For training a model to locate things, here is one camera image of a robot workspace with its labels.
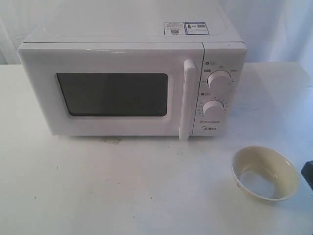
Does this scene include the white lower control knob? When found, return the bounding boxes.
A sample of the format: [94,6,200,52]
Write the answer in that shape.
[202,100,224,117]

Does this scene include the blue white warning sticker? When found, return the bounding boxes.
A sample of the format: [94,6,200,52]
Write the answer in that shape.
[164,22,210,35]

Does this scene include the white microwave oven body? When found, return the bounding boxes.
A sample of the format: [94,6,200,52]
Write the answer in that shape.
[18,0,247,140]

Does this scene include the cream ceramic bowl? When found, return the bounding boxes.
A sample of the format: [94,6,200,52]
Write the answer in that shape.
[231,146,299,202]

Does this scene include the white microwave door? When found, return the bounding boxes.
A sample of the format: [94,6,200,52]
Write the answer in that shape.
[18,43,204,140]

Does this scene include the white control knob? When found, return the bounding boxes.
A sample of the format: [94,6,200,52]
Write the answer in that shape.
[202,100,224,117]
[207,70,232,94]

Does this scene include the white upper control knob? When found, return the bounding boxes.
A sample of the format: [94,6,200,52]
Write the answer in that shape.
[207,70,232,94]

